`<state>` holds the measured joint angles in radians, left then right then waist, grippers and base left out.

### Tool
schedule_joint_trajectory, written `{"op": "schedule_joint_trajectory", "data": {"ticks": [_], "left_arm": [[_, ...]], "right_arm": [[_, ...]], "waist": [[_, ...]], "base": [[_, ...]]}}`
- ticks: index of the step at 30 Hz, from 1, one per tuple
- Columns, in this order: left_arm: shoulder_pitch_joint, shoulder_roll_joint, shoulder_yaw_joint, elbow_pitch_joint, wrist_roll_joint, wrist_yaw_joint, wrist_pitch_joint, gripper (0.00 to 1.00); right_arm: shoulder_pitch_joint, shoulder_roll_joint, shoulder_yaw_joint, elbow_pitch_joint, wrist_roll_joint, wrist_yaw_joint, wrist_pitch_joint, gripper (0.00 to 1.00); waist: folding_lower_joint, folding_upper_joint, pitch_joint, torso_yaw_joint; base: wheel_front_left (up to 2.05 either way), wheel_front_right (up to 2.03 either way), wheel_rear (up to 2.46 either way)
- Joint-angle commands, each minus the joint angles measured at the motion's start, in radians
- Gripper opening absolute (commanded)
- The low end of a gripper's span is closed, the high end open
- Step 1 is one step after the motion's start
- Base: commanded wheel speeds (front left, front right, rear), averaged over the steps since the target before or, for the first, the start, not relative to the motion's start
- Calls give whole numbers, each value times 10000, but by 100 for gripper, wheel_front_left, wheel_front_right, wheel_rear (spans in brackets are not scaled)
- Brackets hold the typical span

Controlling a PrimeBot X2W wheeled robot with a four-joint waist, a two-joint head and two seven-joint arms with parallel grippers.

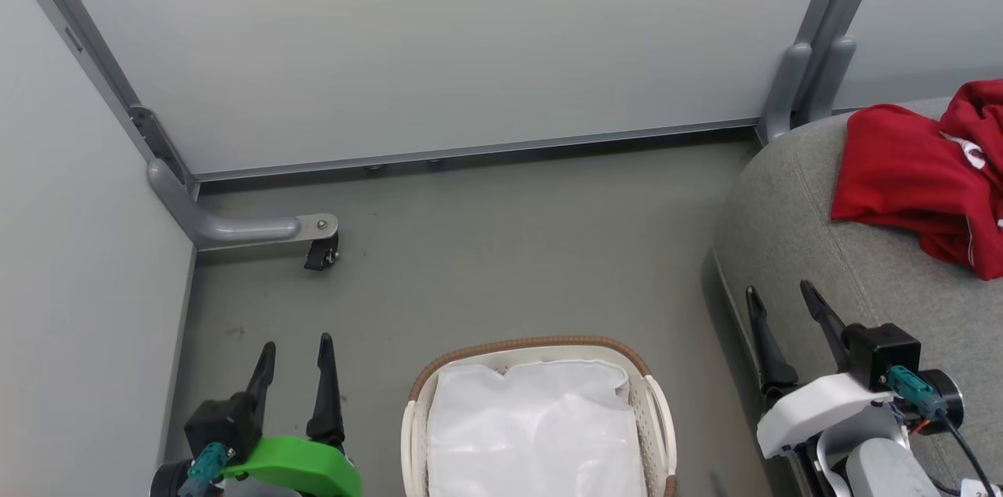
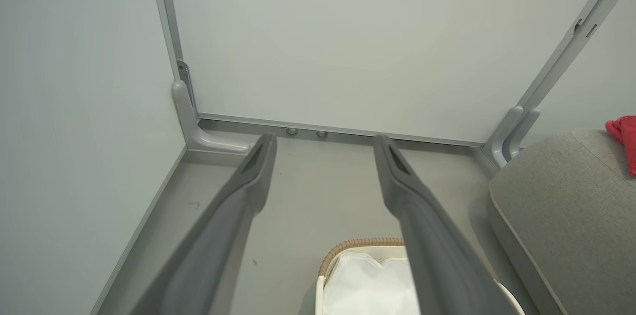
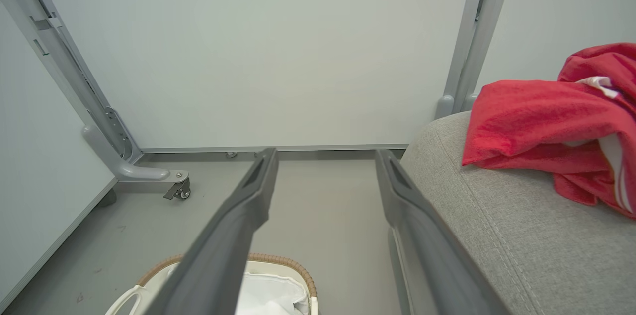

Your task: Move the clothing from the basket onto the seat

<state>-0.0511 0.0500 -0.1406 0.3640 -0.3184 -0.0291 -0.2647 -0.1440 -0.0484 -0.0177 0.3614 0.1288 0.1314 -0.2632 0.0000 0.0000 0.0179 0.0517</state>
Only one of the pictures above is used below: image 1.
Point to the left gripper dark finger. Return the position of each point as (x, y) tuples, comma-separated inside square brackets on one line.
[(325, 403), (262, 379)]

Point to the right white grey robot arm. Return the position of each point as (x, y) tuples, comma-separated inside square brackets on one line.
[(885, 473)]

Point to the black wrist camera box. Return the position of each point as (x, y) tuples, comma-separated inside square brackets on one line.
[(223, 422), (881, 356)]

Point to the grey fabric sofa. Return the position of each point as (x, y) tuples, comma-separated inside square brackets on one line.
[(823, 270)]

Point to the grey tubular partition foot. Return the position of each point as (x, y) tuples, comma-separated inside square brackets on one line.
[(831, 77), (235, 229), (783, 93)]

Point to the right black wrist camera box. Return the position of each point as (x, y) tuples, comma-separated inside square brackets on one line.
[(881, 356)]

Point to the left black wrist camera box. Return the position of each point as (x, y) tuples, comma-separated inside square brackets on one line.
[(223, 422)]

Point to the left black cylindrical gripper motor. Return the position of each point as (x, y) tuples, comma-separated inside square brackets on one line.
[(166, 480)]

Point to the left green gripper body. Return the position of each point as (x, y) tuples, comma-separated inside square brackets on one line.
[(305, 466)]

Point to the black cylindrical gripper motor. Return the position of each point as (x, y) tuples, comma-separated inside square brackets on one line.
[(166, 480), (950, 403)]

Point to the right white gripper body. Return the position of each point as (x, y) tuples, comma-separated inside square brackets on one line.
[(823, 403)]

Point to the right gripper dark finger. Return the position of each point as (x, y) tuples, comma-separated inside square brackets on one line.
[(827, 321), (772, 364)]

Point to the white cloth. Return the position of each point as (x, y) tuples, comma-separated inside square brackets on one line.
[(533, 434)]

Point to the black caster wheel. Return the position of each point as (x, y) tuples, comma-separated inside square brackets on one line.
[(321, 254)]

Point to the white basket with brown rim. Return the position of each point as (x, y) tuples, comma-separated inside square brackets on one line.
[(658, 419)]

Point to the right black cylindrical gripper motor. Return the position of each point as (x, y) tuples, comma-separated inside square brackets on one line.
[(950, 403)]

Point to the red shirt with white label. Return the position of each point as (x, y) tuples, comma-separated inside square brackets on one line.
[(893, 168)]

